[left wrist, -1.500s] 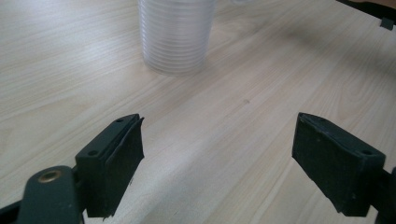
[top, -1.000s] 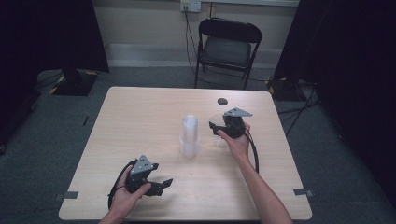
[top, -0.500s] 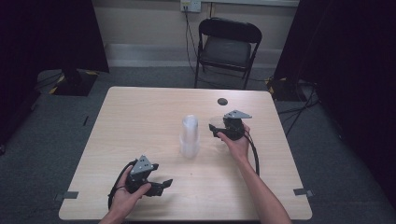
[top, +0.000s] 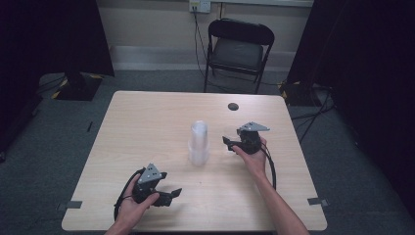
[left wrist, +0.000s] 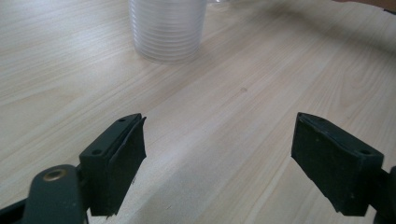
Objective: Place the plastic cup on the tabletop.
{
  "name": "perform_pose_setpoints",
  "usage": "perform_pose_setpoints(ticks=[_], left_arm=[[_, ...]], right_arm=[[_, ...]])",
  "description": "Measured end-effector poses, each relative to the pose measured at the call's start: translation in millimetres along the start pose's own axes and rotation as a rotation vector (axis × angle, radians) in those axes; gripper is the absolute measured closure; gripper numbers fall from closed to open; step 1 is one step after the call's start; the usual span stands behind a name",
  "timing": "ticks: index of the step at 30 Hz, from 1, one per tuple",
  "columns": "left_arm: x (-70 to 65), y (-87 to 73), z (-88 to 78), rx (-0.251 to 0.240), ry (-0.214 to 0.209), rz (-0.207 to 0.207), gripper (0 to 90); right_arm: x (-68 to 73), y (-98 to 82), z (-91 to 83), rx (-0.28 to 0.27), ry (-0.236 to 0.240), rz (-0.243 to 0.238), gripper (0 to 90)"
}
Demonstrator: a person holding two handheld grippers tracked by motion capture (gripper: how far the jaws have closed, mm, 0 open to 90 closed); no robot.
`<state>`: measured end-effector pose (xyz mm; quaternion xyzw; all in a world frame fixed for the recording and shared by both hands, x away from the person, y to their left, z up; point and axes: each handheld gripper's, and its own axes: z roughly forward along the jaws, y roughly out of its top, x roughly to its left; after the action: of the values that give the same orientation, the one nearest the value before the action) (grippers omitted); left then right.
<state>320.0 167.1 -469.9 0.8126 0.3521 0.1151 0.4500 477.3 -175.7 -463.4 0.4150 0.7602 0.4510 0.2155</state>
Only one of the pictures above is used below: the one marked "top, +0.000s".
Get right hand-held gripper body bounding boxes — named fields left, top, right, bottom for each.
left=236, top=120, right=271, bottom=156

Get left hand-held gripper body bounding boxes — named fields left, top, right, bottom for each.
left=131, top=163, right=168, bottom=205

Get stack of clear plastic cups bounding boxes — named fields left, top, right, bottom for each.
left=187, top=119, right=210, bottom=167

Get person's right hand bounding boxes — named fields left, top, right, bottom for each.
left=231, top=136, right=269, bottom=180

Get person's left hand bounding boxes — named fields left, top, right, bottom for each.
left=115, top=173, right=161, bottom=230

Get black stand base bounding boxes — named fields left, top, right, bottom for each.
left=51, top=71, right=105, bottom=102
left=279, top=79, right=316, bottom=108

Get grey tape strip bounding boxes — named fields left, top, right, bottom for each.
left=306, top=197, right=330, bottom=208
left=56, top=200, right=83, bottom=212

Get black folding chair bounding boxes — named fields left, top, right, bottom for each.
left=203, top=18, right=276, bottom=95

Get black curtain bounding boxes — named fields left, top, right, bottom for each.
left=0, top=0, right=115, bottom=155
left=287, top=0, right=415, bottom=219

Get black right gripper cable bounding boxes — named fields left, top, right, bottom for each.
left=259, top=142, right=278, bottom=191

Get black floor cables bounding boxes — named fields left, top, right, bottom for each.
left=289, top=85, right=337, bottom=145

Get white wall socket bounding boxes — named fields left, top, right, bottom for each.
left=188, top=0, right=212, bottom=15

